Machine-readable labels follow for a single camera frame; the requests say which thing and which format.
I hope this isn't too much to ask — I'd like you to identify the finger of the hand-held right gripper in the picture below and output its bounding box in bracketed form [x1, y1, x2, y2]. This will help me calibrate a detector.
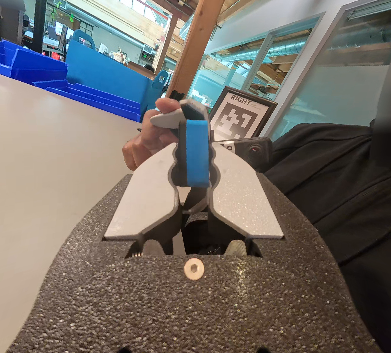
[180, 99, 213, 216]
[150, 110, 188, 130]

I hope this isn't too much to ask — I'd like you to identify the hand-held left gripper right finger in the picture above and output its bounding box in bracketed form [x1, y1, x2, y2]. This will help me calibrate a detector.
[208, 141, 286, 240]

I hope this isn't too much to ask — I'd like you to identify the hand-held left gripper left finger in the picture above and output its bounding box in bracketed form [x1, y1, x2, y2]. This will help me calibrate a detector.
[103, 142, 184, 241]

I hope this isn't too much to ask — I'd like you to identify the blue whiteboard eraser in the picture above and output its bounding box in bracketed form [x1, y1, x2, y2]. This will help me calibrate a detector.
[178, 120, 212, 189]

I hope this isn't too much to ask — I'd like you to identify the person's right hand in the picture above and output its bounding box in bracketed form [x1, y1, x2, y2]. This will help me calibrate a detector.
[122, 98, 184, 172]

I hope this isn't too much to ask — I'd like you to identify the person's black jacket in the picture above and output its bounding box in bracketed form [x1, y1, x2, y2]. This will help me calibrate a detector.
[263, 119, 391, 353]

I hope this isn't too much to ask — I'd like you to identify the black pole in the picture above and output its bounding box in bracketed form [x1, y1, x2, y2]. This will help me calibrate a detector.
[32, 0, 51, 53]

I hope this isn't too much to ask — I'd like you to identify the wooden support post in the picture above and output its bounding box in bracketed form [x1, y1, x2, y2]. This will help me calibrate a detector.
[165, 0, 241, 100]

